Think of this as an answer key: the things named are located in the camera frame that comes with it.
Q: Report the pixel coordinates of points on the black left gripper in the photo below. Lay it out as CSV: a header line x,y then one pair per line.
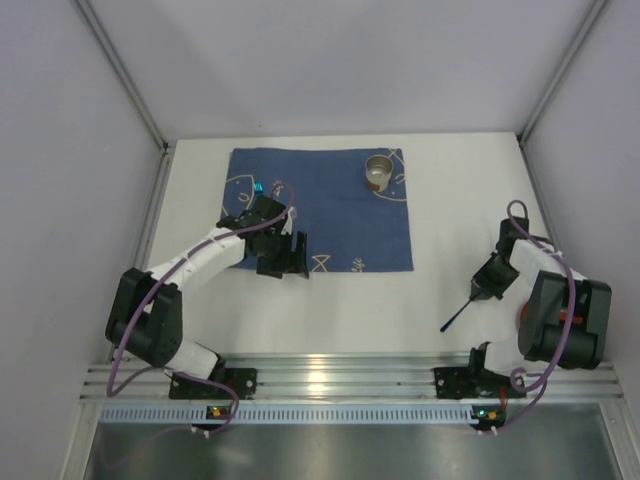
x,y
282,253

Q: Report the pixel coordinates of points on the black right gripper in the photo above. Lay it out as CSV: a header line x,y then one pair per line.
x,y
482,286

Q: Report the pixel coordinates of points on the orange round plate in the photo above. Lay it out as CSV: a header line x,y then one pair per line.
x,y
522,315

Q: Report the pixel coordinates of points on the blue placemat with yellow fish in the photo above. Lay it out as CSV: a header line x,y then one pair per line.
x,y
349,227

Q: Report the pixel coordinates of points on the silver metal cup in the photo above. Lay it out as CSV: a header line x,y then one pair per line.
x,y
378,172

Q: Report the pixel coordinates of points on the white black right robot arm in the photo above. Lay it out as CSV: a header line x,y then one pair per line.
x,y
571,315

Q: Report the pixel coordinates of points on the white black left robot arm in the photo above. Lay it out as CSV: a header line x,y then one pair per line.
x,y
147,318

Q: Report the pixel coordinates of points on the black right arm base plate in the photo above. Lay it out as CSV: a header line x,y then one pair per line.
x,y
459,383

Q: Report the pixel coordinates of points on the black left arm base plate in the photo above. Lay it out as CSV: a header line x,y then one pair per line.
x,y
242,381

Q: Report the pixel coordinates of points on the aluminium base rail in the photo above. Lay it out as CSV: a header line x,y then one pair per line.
x,y
337,378

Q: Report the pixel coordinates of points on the perforated cable duct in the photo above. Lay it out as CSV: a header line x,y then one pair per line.
x,y
298,414

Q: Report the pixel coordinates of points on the aluminium frame post left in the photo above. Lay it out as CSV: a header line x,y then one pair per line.
x,y
100,34

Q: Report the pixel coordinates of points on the aluminium frame post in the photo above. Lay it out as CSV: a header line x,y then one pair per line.
x,y
577,41
100,34

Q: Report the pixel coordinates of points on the aluminium frame post right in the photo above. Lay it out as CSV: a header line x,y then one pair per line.
x,y
577,41

